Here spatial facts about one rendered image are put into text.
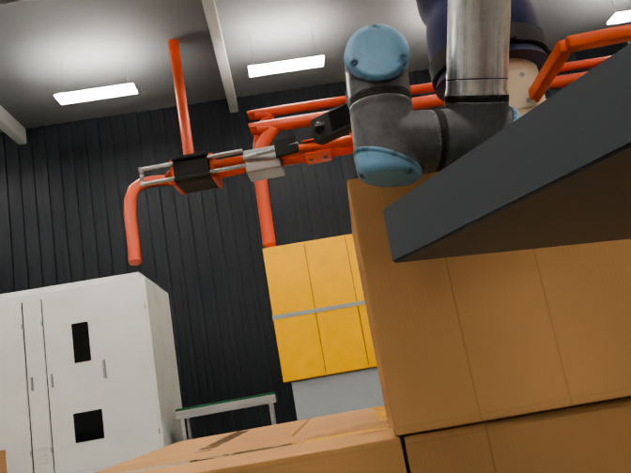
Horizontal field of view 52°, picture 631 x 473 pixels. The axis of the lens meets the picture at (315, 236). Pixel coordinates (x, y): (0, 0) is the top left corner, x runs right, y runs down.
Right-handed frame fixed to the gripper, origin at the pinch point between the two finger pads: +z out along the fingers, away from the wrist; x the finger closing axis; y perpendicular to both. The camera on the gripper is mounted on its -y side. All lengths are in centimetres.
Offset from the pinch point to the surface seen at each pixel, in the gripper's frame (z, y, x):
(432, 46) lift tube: -2.6, 17.3, 15.8
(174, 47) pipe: 794, -192, 493
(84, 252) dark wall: 1010, -447, 250
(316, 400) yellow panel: 719, -59, -67
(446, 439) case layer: -19, 3, -54
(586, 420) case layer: -19, 23, -55
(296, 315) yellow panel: 713, -67, 41
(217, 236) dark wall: 1026, -207, 239
